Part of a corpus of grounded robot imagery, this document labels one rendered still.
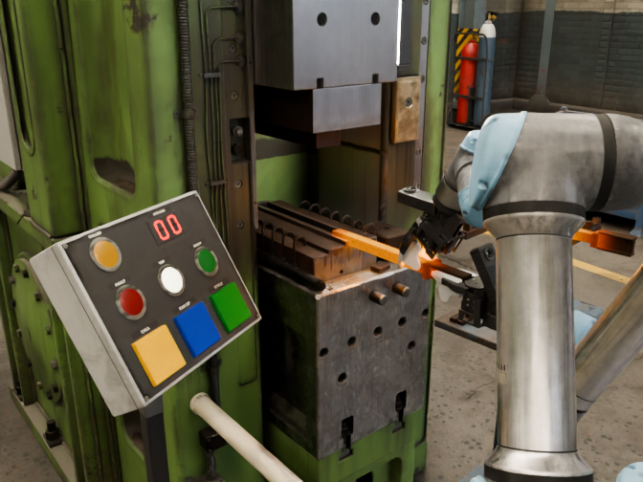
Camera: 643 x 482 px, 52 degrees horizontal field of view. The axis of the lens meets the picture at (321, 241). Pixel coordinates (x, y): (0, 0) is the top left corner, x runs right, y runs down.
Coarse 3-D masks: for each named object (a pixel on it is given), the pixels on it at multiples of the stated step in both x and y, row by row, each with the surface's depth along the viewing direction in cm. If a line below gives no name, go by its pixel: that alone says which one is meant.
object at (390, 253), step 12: (348, 240) 159; (360, 240) 156; (372, 240) 155; (372, 252) 153; (384, 252) 149; (396, 252) 147; (432, 264) 139; (444, 264) 139; (456, 276) 133; (468, 276) 133
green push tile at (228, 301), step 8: (224, 288) 121; (232, 288) 123; (216, 296) 119; (224, 296) 120; (232, 296) 122; (240, 296) 124; (216, 304) 118; (224, 304) 120; (232, 304) 121; (240, 304) 123; (216, 312) 119; (224, 312) 119; (232, 312) 121; (240, 312) 122; (248, 312) 124; (224, 320) 118; (232, 320) 120; (240, 320) 122; (232, 328) 119
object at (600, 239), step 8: (576, 232) 162; (584, 232) 161; (592, 232) 161; (600, 232) 158; (608, 232) 158; (616, 232) 158; (584, 240) 162; (592, 240) 159; (600, 240) 160; (608, 240) 158; (616, 240) 157; (624, 240) 155; (632, 240) 153; (600, 248) 159; (608, 248) 159; (616, 248) 157; (624, 248) 156; (632, 248) 155
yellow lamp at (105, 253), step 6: (96, 246) 102; (102, 246) 103; (108, 246) 104; (96, 252) 102; (102, 252) 103; (108, 252) 104; (114, 252) 105; (96, 258) 102; (102, 258) 102; (108, 258) 103; (114, 258) 104; (102, 264) 102; (108, 264) 103; (114, 264) 104
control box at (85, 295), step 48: (192, 192) 125; (96, 240) 103; (144, 240) 111; (192, 240) 120; (48, 288) 101; (96, 288) 100; (144, 288) 107; (192, 288) 116; (240, 288) 126; (96, 336) 100; (96, 384) 103; (144, 384) 101
